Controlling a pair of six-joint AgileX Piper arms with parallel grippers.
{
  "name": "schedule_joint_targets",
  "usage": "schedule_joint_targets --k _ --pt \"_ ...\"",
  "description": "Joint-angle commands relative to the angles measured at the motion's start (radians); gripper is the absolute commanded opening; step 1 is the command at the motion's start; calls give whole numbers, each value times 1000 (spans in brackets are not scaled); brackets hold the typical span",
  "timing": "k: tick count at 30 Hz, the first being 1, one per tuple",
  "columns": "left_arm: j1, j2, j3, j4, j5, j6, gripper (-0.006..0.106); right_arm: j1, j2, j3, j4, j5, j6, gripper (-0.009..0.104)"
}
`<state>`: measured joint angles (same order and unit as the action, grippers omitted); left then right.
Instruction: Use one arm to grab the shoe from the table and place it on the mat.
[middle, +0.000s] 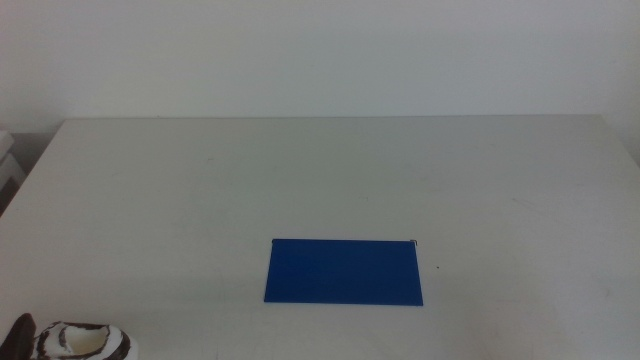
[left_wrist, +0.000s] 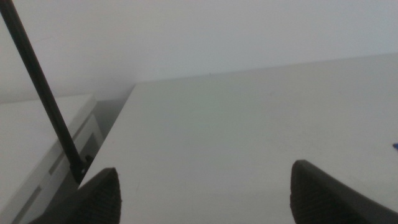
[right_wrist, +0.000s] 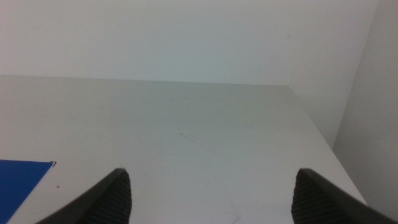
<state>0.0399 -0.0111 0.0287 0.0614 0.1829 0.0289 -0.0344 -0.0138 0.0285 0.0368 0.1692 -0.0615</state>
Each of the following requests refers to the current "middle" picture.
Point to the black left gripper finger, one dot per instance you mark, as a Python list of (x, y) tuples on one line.
[(19, 340)]

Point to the white and black shoe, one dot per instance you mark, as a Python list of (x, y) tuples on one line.
[(80, 340)]

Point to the blue rectangular mat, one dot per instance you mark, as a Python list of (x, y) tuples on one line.
[(344, 272)]

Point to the white side furniture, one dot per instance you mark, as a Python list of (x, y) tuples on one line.
[(9, 170)]

